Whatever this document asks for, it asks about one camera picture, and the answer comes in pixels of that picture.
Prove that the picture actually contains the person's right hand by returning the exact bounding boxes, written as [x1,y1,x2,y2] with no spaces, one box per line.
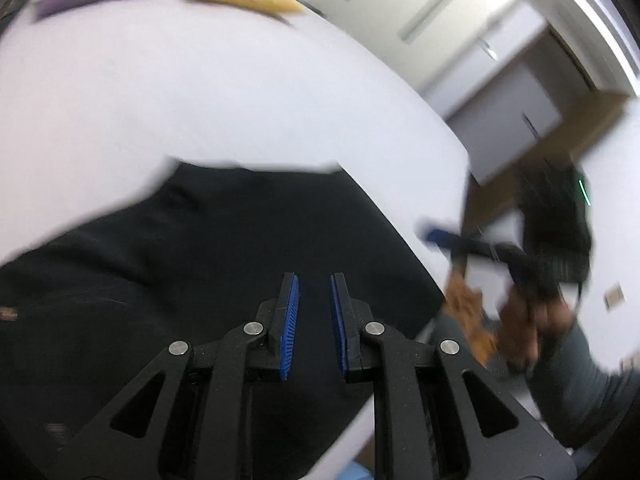
[497,282,577,373]

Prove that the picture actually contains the orange patterned cloth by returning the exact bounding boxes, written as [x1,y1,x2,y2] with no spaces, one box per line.
[442,275,501,366]

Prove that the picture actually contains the person's right forearm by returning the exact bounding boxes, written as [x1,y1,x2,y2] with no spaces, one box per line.
[527,320,640,453]

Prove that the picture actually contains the black denim pants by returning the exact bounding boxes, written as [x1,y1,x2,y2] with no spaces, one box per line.
[0,160,447,480]

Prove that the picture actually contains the white wardrobe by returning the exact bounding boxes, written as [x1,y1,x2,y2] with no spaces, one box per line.
[292,0,640,187]

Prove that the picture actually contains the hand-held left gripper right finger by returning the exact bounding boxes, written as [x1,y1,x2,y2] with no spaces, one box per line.
[330,272,577,480]

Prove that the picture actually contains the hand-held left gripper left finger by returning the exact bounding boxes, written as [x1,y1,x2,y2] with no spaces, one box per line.
[50,272,301,480]

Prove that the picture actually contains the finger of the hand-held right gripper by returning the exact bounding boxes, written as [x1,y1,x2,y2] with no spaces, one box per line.
[422,227,526,272]

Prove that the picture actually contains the bed with white sheet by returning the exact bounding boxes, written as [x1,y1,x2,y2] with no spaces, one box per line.
[0,0,472,480]

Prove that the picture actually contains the wall socket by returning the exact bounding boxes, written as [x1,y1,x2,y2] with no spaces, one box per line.
[603,284,627,310]

